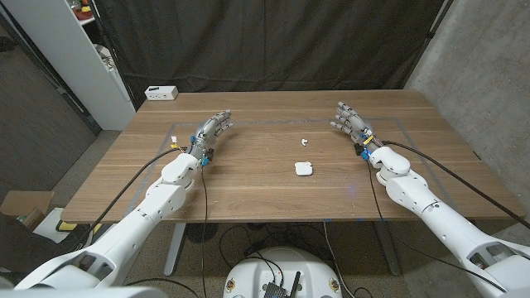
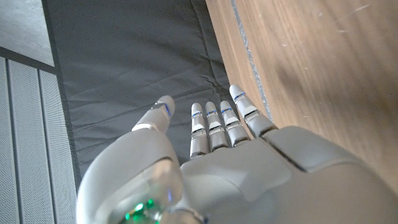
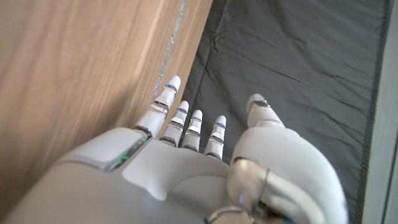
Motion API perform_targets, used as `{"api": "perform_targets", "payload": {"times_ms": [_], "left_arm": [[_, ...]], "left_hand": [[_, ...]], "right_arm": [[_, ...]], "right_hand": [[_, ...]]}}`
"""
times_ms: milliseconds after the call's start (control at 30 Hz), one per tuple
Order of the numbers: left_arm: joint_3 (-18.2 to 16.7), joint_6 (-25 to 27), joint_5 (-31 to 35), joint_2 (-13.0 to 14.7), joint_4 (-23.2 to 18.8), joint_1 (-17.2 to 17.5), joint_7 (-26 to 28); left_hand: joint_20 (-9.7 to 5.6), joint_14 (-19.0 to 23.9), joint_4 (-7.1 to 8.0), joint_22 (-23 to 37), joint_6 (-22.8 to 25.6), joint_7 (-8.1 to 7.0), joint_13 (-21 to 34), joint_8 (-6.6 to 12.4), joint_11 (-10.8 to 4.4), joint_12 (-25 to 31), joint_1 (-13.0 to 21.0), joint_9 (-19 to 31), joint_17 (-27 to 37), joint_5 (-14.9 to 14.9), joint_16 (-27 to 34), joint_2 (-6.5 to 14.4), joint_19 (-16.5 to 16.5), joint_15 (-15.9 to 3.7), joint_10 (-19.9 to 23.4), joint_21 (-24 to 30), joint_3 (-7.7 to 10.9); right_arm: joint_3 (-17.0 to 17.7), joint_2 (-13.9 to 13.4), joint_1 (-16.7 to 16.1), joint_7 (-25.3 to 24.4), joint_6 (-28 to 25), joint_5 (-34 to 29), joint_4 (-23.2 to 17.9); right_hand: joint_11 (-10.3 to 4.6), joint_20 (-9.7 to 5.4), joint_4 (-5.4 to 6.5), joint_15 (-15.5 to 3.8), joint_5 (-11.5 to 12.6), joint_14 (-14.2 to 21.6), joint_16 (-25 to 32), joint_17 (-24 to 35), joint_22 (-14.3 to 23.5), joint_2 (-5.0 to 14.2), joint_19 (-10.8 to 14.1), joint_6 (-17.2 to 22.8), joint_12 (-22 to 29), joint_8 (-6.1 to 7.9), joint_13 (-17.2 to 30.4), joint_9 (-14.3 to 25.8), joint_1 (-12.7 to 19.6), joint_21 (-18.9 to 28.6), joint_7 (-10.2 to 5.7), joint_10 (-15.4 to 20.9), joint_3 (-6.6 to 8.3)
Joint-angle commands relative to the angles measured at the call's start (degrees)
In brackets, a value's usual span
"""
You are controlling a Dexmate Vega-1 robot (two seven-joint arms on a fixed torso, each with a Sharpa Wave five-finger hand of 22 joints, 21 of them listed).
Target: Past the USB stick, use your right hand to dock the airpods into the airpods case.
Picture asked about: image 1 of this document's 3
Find black antenna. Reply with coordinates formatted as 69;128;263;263
289;271;302;298

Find black floor cable bundle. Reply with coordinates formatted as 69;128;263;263
218;223;325;270

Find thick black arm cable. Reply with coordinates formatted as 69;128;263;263
68;147;186;253
380;140;530;229

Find white shelf cabinet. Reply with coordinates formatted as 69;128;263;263
0;0;137;132

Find white flat floor board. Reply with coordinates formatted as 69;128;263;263
32;206;84;244

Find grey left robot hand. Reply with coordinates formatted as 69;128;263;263
188;109;235;166

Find black curtain backdrop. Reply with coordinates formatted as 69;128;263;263
89;0;455;111

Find white robot head cover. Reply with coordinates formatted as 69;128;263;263
0;285;169;298

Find yellow floor item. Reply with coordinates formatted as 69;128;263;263
55;219;103;235

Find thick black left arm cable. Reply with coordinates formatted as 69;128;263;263
68;147;186;253

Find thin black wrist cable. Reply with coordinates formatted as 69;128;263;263
200;163;209;298
364;159;508;293

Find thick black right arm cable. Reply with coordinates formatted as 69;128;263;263
380;140;530;229

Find thin black left wrist cable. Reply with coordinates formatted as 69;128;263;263
200;163;209;298

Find white power strip box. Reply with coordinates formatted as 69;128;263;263
144;85;180;102

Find round black floor fan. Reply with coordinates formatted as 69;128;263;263
185;223;219;244

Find brown cardboard box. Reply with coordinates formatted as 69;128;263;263
0;190;55;231

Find grey floor cable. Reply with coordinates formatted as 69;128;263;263
322;220;357;298

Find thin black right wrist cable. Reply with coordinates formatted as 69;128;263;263
364;159;508;293

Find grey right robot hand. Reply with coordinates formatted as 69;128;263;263
330;101;384;161

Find white robot torso base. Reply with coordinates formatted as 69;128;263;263
222;247;344;298

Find white airpods case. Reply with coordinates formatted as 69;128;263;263
294;161;314;177

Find grey table leg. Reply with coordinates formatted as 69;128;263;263
372;221;402;276
163;223;187;277

